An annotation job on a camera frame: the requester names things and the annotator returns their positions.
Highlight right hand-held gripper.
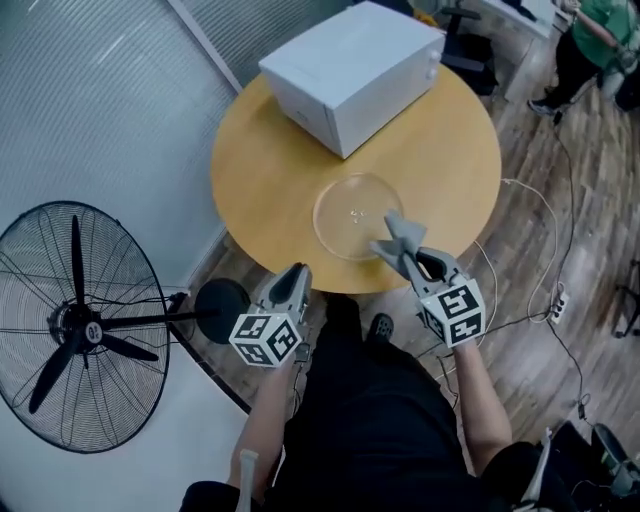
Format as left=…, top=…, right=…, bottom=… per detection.
left=399, top=247, right=487, bottom=349

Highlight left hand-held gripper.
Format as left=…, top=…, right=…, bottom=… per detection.
left=228, top=263, right=314, bottom=371

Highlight glass microwave turntable plate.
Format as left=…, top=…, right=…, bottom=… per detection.
left=312, top=172, right=405, bottom=262

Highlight person's left forearm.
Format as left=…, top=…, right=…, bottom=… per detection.
left=227, top=364, right=292, bottom=504

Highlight person's right forearm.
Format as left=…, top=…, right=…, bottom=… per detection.
left=451, top=343, right=514, bottom=476

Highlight white microwave oven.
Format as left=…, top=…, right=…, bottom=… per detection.
left=257, top=0, right=448, bottom=161

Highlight person's black shoe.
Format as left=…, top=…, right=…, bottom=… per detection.
left=366, top=312, right=397, bottom=346

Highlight white power strip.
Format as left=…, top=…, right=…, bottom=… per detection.
left=548, top=291, right=572, bottom=322

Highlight person's black trousers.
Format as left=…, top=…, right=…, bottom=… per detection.
left=178, top=294, right=581, bottom=512

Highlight black chair with wheels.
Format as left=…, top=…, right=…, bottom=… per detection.
left=611, top=258, right=640, bottom=341

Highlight black standing fan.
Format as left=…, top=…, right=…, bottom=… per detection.
left=0, top=200, right=252, bottom=455

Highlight black office chair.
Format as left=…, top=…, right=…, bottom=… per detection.
left=438, top=6, right=501, bottom=97

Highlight grey and black device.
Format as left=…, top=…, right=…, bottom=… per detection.
left=588, top=422, right=640, bottom=501

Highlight white cable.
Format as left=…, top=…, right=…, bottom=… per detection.
left=472, top=176, right=562, bottom=325

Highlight white strap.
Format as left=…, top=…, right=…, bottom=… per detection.
left=519, top=426, right=554, bottom=507
left=238, top=448, right=261, bottom=512

